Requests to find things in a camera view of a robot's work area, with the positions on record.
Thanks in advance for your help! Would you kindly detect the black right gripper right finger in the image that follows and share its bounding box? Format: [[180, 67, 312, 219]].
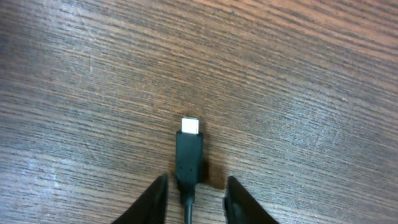
[[223, 176, 278, 224]]

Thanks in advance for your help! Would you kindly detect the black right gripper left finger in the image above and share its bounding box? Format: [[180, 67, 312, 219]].
[[112, 174, 169, 224]]

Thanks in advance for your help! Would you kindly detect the black charger cable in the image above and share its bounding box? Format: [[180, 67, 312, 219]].
[[175, 117, 205, 224]]

